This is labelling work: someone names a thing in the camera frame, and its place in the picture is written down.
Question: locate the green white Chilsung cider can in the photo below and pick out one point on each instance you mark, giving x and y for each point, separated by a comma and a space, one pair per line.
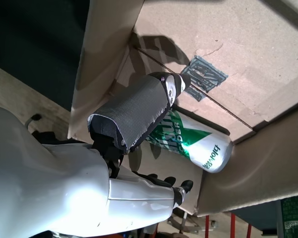
206, 151

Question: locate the orange metal cart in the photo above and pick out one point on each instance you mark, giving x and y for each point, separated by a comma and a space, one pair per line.
233, 225

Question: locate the open cardboard box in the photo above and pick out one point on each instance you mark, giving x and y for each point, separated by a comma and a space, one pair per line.
238, 49

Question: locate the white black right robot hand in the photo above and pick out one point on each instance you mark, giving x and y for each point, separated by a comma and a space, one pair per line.
64, 186

